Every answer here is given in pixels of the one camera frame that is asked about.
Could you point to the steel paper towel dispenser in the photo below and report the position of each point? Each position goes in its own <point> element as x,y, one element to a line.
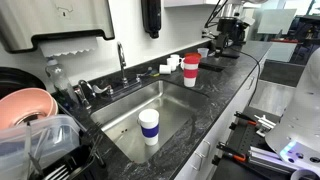
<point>26,23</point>

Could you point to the white mug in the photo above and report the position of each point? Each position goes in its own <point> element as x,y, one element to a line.
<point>177,58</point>
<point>172,63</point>

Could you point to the clear plastic container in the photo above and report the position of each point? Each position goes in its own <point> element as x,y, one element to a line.
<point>33,143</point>

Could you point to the black coffee machine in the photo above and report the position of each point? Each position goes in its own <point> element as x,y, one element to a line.
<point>225,27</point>

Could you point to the orange bowl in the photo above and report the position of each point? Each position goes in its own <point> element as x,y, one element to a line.
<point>193,54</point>

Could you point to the black round pan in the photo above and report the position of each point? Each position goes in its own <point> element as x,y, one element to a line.
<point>13,79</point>

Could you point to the clear measuring cup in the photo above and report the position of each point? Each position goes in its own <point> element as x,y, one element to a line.
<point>203,52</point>

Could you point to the white cup red lid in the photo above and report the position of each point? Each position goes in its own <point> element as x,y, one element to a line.
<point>190,71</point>

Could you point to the clear plastic water bottle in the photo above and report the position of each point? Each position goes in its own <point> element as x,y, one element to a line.
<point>57,75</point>

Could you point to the chrome faucet handle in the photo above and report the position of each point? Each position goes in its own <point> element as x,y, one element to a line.
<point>108,89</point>
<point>139,76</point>

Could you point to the small white cup lying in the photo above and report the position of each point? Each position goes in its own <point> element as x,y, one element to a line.
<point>164,69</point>

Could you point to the chrome gooseneck faucet spout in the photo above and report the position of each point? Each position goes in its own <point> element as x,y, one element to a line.
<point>122,63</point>

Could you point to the white mug left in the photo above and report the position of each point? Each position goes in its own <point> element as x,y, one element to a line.
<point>172,63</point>

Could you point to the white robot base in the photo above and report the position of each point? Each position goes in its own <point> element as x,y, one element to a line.
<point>296,137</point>

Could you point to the pink bowl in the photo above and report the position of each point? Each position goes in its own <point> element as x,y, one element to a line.
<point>25,102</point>

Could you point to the black wall soap dispenser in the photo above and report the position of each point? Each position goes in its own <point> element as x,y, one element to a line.
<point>151,16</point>

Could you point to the green yellow sponge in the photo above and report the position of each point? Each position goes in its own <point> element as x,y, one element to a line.
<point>154,75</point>

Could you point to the stainless steel sink basin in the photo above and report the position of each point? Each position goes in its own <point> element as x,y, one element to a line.
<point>175,104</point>

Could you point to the black orange clamp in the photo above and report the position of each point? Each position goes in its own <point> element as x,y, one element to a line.
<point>227,152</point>

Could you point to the black dish rack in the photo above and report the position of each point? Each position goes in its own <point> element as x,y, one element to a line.
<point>83,163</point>

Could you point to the white mug right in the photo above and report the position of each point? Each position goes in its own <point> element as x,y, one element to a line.
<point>177,58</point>

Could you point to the white cup blue band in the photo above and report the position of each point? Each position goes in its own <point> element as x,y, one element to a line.
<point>148,119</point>

